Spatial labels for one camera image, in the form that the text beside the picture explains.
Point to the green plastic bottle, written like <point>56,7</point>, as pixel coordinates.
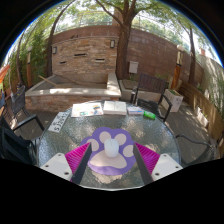
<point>149,115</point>

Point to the white number plate sign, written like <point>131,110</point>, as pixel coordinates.
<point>59,122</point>

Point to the orange fabric canopy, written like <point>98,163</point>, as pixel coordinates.
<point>3,73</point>

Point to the wooden slat fence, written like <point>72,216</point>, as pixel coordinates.
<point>206,106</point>

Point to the thick forked tree trunk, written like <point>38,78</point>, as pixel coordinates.
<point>122,46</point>

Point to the black wall lamp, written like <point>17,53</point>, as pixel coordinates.
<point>54,50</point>
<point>112,43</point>

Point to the white open book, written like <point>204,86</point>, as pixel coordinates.
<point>115,108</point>

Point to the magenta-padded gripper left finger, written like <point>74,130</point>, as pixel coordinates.
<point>56,165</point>

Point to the white wall box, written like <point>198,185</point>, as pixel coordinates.
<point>133,67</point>

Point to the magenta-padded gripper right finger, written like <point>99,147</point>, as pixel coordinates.
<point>164,165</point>

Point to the purple paw-shaped mouse pad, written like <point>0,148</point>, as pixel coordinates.
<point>108,163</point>

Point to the slim leaning tree trunk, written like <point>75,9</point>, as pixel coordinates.
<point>192,60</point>

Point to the white square planter box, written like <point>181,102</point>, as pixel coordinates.
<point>174,100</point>

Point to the stone garden basin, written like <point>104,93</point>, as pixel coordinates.
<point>73,91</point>

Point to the wooden post with globe lamp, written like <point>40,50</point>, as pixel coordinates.
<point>176,71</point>

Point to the dark slatted garden chair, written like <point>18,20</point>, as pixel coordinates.
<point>151,83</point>

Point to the small white booklet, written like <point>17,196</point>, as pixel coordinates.
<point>135,110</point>

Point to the wooden stick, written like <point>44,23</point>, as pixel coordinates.
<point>48,81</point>

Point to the slim curved tree trunk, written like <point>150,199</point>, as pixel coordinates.
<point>50,53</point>

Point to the black mesh patio chair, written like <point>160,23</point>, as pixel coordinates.
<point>16,146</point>
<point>18,100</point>

